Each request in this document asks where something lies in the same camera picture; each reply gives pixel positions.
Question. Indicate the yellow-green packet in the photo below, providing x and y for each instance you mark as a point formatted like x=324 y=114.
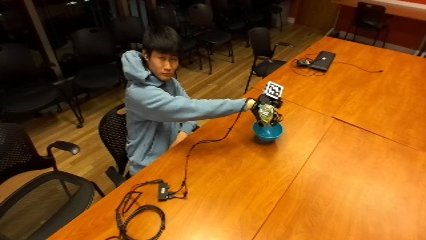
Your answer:
x=267 y=113

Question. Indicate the teal bowl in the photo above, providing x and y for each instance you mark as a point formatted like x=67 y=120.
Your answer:
x=268 y=133

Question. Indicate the white marker cube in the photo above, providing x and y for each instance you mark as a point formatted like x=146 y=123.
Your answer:
x=274 y=89

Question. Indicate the black power adapter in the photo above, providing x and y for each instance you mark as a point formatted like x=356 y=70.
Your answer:
x=304 y=62

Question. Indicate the black mesh armchair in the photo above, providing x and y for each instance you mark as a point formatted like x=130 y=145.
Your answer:
x=114 y=133
x=18 y=150
x=262 y=50
x=27 y=206
x=370 y=16

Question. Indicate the black laptop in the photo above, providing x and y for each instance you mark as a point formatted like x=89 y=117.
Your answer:
x=323 y=60

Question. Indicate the the person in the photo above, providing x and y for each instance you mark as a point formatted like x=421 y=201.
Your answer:
x=151 y=110

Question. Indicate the small black hub box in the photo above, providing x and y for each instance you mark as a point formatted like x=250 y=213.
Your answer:
x=163 y=192

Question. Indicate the row of black chairs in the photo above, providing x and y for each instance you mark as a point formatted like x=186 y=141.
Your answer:
x=95 y=56

